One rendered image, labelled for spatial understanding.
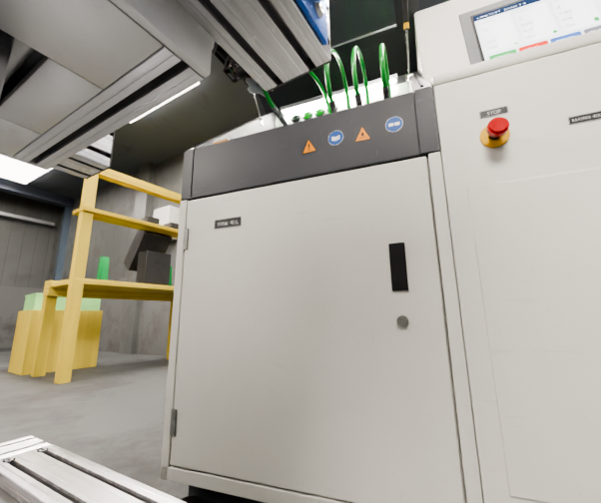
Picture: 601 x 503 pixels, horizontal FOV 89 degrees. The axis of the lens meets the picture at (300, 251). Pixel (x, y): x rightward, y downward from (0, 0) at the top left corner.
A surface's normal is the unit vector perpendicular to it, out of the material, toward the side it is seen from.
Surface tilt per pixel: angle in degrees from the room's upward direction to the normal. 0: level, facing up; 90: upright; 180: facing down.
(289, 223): 90
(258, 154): 90
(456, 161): 90
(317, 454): 90
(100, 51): 180
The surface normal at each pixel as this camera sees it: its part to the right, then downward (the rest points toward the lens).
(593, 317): -0.37, -0.19
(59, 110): 0.01, 0.98
